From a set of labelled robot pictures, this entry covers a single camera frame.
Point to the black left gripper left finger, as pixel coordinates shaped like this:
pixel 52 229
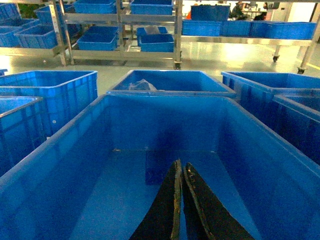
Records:
pixel 162 221

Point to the clear plastic bags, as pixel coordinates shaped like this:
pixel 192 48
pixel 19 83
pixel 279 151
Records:
pixel 141 85

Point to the blue bin with red bags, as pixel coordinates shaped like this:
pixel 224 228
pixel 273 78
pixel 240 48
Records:
pixel 297 119

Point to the blue bin far left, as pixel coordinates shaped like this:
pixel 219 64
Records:
pixel 65 93

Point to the steel cart with blue bins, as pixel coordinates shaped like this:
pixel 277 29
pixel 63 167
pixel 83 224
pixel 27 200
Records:
pixel 115 30

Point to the blue bin rear right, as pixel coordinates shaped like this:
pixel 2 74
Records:
pixel 255 90

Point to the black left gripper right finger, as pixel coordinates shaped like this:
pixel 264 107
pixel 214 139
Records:
pixel 206 218

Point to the blue bin front left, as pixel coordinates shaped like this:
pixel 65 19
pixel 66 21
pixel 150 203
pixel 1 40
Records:
pixel 97 177

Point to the blue bin with clear bags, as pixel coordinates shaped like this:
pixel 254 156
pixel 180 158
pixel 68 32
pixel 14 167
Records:
pixel 174 82

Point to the blue bin near left edge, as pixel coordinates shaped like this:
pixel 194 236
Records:
pixel 21 129

